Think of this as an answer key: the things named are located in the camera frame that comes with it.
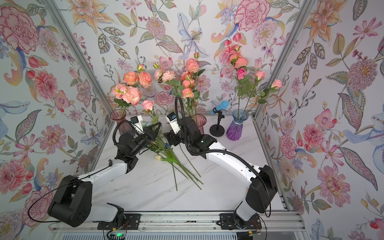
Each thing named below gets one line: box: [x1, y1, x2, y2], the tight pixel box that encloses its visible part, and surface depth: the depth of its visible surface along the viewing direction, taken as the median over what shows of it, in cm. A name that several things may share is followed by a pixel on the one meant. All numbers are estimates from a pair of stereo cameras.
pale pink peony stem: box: [153, 62, 195, 116], surface depth 80 cm
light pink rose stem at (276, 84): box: [248, 79, 283, 116], surface depth 84 cm
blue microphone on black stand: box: [209, 100, 230, 137], surface depth 109 cm
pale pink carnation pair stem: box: [112, 83, 141, 116], surface depth 66 cm
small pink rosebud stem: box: [142, 100, 159, 125], surface depth 73 cm
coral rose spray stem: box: [123, 64, 153, 89], surface depth 73 cm
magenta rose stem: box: [237, 67, 253, 119], surface depth 88 cm
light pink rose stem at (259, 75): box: [246, 71, 267, 117], surface depth 85 cm
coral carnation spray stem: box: [219, 44, 249, 116], surface depth 88 cm
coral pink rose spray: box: [180, 70, 197, 116], surface depth 81 cm
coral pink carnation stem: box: [186, 52, 205, 91], surface depth 84 cm
